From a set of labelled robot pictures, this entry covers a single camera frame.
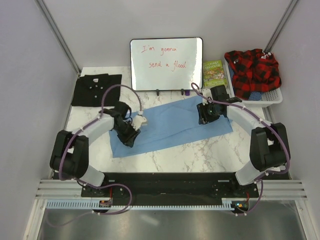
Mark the white slotted cable duct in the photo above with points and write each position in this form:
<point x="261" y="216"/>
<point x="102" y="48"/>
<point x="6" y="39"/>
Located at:
<point x="95" y="204"/>

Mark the blue checkered cloth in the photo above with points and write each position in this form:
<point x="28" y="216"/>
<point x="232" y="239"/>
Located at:
<point x="255" y="96"/>

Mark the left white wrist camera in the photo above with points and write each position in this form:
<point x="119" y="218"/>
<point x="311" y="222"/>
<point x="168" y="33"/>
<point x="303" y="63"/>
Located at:
<point x="138" y="121"/>

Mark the white plastic basket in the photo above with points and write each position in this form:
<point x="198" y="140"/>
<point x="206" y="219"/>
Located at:
<point x="267" y="98"/>

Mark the white dry-erase board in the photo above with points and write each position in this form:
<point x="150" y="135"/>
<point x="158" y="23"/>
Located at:
<point x="166" y="64"/>

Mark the green paperback book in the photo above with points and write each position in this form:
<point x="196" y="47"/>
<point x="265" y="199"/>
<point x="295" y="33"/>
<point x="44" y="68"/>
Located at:
<point x="213" y="74"/>

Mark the folded black shirt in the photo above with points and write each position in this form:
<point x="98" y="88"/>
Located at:
<point x="89" y="89"/>

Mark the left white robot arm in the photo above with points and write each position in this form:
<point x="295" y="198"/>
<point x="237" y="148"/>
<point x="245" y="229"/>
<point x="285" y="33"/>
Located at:
<point x="70" y="154"/>

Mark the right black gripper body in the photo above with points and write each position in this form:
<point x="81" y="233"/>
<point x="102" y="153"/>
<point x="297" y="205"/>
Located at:
<point x="207" y="112"/>

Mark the red black plaid shirt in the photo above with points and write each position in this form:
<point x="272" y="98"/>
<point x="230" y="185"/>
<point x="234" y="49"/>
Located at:
<point x="253" y="71"/>

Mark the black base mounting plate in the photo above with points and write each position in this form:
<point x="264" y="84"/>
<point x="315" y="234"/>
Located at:
<point x="204" y="188"/>

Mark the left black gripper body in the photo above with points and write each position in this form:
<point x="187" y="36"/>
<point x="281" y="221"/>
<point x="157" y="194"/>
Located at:
<point x="126" y="132"/>

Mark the light blue long sleeve shirt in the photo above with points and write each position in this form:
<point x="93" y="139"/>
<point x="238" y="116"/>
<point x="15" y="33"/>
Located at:
<point x="169" y="125"/>

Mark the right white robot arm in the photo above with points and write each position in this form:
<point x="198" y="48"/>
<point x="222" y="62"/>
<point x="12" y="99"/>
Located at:
<point x="269" y="146"/>

